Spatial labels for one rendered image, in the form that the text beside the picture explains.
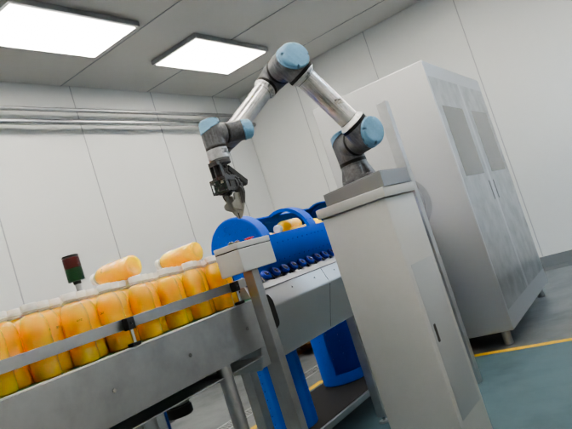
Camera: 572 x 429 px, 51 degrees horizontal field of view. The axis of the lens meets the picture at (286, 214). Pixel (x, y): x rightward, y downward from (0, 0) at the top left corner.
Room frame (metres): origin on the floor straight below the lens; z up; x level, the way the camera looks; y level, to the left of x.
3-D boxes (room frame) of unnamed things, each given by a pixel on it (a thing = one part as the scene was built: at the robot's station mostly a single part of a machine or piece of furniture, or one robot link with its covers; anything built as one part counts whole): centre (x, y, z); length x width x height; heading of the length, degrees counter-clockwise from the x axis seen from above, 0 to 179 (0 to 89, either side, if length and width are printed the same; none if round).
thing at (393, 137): (3.50, -0.74, 0.85); 0.06 x 0.06 x 1.70; 59
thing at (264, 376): (3.21, 0.31, 0.59); 0.28 x 0.28 x 0.88
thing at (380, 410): (3.33, -0.17, 0.31); 0.06 x 0.06 x 0.63; 59
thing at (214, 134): (2.10, 0.16, 1.49); 0.09 x 0.08 x 0.11; 120
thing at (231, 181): (2.09, 0.17, 1.33); 0.09 x 0.08 x 0.12; 149
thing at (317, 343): (3.93, -0.04, 0.59); 0.28 x 0.28 x 0.88
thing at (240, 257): (2.07, 0.17, 1.05); 0.20 x 0.10 x 0.10; 149
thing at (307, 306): (3.29, -0.23, 0.79); 2.17 x 0.29 x 0.34; 149
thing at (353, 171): (2.53, -0.34, 1.25); 0.15 x 0.15 x 0.10
